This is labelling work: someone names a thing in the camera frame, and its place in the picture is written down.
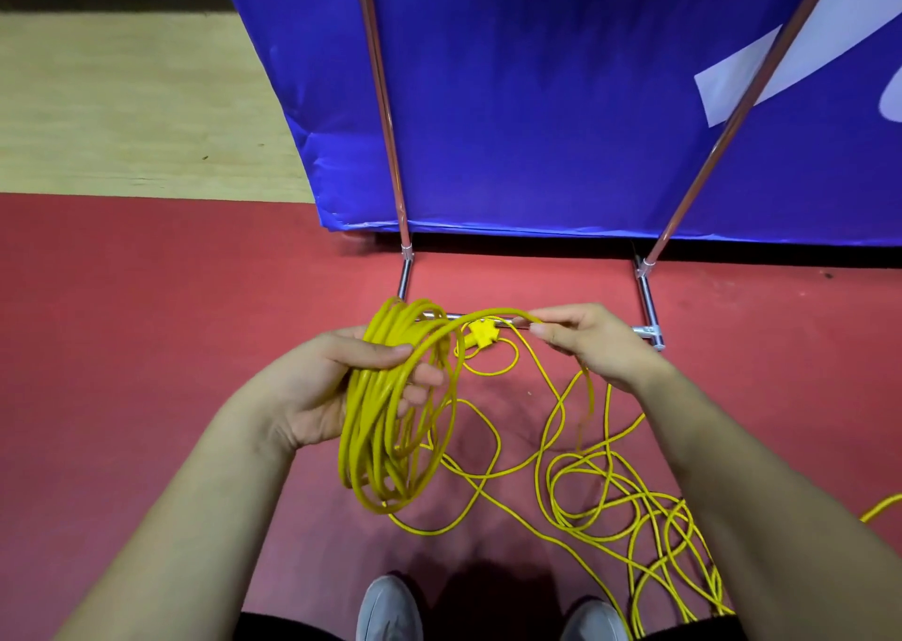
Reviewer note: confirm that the person's left hand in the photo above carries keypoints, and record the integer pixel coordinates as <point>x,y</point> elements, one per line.
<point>310,394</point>

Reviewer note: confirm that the person's right hand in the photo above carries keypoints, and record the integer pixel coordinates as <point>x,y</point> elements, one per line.
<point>599,345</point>

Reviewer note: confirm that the person's left middle finger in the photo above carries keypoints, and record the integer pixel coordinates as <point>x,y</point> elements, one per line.
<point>417,395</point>

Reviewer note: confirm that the person's left thumb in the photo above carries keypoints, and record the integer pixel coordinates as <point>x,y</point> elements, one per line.
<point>366,354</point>

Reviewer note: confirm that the person's right thumb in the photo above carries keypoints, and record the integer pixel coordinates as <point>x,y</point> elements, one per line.
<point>553,337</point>

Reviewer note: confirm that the person's left forearm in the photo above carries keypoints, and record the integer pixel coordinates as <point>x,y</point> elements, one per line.
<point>190,521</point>

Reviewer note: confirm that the person's right forearm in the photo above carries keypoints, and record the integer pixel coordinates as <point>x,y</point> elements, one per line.
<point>775,521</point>

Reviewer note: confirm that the person's grey left shoe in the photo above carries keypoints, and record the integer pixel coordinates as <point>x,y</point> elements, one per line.
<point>387,612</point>

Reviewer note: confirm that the person's grey shoe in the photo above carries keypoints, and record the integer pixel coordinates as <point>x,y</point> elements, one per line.
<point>593,623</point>
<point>387,612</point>

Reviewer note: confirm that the blue fabric banner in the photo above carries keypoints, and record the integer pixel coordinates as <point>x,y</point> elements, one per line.
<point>564,98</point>

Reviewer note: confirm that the person's black trousers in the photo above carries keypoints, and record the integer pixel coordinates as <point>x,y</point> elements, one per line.
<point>282,630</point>

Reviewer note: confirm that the person's grey right shoe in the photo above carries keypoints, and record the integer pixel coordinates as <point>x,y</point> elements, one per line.
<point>593,623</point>

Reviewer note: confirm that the metal tube banner frame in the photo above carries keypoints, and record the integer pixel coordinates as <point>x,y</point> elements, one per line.
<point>386,133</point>

